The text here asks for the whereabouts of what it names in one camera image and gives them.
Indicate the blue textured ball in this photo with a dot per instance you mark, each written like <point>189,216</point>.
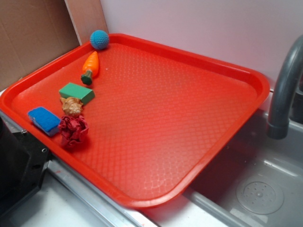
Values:
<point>99,39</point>

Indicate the red plastic tray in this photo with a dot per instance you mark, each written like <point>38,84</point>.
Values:
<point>159,115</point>

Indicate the green rectangular block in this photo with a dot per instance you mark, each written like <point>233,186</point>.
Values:
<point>84,94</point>

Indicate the orange plastic toy carrot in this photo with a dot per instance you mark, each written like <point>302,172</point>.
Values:
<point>90,68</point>

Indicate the crumpled red cloth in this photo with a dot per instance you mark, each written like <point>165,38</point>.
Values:
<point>73,130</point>

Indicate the tan conch seashell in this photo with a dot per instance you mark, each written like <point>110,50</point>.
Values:
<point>72,106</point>

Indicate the blue scrubbing sponge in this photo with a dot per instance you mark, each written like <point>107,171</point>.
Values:
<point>45,120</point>

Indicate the wooden board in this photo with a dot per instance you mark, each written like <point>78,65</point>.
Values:
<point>87,16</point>

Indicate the grey plastic sink basin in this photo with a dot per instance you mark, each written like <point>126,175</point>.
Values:
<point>210,200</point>

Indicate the round grey sink drain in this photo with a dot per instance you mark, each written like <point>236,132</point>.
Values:
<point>259,195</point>

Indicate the brown cardboard panel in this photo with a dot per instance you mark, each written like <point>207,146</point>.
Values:
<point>32,34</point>

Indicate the grey curved faucet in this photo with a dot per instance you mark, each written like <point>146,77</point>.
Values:
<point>287,99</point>

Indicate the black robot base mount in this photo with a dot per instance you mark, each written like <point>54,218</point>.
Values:
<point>23,161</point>

